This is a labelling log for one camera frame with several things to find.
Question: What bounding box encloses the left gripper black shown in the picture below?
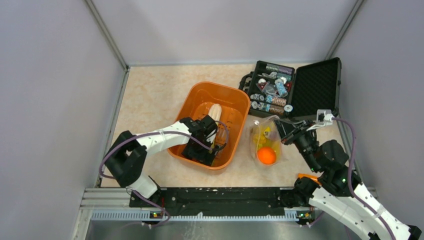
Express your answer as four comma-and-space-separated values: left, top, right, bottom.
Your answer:
182, 137, 220, 170

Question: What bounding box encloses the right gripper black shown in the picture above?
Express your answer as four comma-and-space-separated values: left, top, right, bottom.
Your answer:
272, 117, 321, 172

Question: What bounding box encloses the clear zip top bag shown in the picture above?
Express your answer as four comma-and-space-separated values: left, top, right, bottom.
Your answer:
249, 115, 283, 167

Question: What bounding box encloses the yellow banana bunch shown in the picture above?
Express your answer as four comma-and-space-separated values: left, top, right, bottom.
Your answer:
252, 127, 281, 152

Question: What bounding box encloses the orange fruit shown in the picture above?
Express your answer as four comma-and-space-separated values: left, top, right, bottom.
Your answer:
256, 146, 277, 165

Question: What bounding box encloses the orange plastic basket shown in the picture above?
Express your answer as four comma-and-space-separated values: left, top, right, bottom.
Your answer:
168, 81, 251, 170

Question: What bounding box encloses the green leafy vegetable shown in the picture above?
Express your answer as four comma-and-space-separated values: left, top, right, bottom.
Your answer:
207, 103, 222, 145

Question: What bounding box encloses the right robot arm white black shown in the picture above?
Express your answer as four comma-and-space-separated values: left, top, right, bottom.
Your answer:
274, 115, 422, 240

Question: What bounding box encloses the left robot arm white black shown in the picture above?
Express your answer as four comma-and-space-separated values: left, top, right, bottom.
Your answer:
101, 115, 226, 207

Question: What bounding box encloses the black poker chip case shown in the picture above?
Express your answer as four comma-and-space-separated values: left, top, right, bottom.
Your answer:
238, 57, 342, 121

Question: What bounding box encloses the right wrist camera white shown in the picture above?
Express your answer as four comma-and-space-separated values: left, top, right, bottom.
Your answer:
307, 109, 335, 131

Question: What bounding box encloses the orange handled tool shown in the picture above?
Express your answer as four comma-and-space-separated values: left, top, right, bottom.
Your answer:
297, 173, 322, 186

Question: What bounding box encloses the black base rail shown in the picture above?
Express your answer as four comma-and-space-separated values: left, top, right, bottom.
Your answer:
150, 187, 300, 217

